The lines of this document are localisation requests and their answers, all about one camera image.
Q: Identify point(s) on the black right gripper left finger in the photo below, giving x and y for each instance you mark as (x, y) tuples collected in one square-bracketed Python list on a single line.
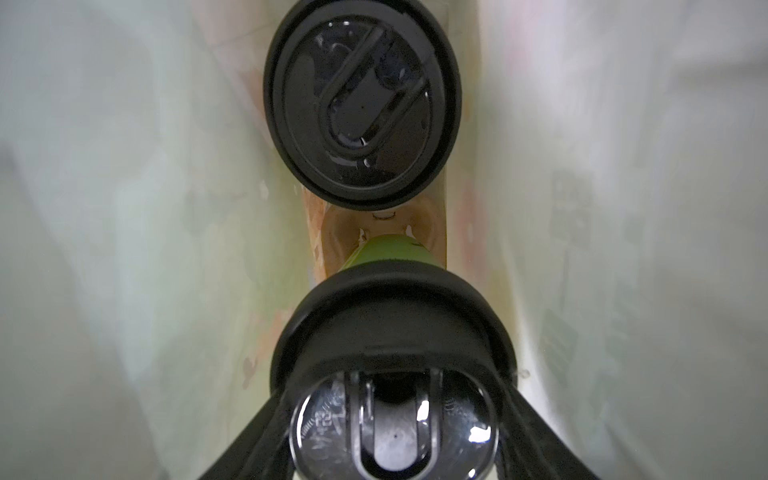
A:
[(261, 451)]

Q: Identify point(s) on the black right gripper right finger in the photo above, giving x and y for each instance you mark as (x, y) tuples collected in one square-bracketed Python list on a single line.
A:
[(529, 449)]

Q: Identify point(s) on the lifted brown pulp carrier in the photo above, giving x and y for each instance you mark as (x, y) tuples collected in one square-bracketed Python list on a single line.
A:
[(335, 232)]

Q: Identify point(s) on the white paper takeout bag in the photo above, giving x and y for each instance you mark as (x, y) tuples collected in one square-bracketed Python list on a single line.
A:
[(607, 194)]

